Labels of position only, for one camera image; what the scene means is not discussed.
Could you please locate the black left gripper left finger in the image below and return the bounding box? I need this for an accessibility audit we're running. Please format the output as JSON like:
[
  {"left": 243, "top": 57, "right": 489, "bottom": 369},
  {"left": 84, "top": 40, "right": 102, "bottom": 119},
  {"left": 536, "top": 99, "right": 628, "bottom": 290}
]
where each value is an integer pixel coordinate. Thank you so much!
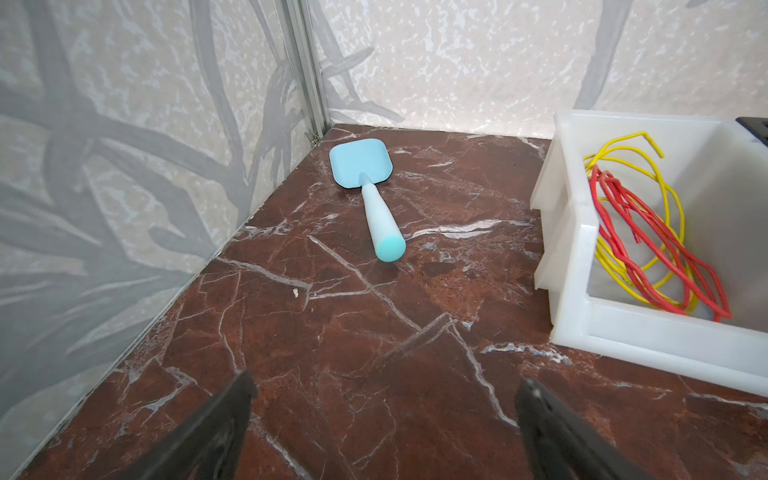
[{"left": 118, "top": 371, "right": 257, "bottom": 479}]

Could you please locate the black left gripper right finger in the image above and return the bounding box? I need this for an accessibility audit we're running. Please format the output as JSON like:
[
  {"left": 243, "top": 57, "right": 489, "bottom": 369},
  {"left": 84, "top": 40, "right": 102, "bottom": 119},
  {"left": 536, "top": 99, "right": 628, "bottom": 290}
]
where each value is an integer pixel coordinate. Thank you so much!
[{"left": 515, "top": 377, "right": 650, "bottom": 479}]

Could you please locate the red cable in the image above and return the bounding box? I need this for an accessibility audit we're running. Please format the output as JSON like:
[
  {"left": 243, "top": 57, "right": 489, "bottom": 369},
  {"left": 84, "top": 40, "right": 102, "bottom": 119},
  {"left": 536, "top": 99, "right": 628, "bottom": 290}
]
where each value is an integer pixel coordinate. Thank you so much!
[{"left": 589, "top": 165, "right": 734, "bottom": 323}]

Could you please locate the teal toy shovel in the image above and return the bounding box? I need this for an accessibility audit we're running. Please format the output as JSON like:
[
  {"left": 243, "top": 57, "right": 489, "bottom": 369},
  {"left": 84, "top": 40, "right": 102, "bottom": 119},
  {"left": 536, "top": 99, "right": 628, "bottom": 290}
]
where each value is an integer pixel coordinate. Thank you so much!
[{"left": 329, "top": 138, "right": 406, "bottom": 262}]

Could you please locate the white plastic bin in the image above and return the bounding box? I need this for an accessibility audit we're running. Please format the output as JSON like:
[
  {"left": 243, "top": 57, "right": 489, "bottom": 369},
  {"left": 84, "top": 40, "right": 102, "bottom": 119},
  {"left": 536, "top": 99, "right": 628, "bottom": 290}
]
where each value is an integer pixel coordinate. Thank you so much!
[{"left": 530, "top": 110, "right": 767, "bottom": 395}]

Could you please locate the black plastic bin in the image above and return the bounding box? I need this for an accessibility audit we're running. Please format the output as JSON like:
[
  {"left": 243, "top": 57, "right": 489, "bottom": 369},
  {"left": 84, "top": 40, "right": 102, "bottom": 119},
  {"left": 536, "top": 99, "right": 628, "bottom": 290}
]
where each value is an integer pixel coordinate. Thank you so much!
[{"left": 736, "top": 117, "right": 768, "bottom": 146}]

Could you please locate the yellow cable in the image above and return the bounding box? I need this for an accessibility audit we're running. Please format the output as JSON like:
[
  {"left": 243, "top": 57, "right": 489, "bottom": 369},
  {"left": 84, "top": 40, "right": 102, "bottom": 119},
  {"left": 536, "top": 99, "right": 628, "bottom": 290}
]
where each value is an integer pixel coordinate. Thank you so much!
[{"left": 583, "top": 131, "right": 700, "bottom": 315}]

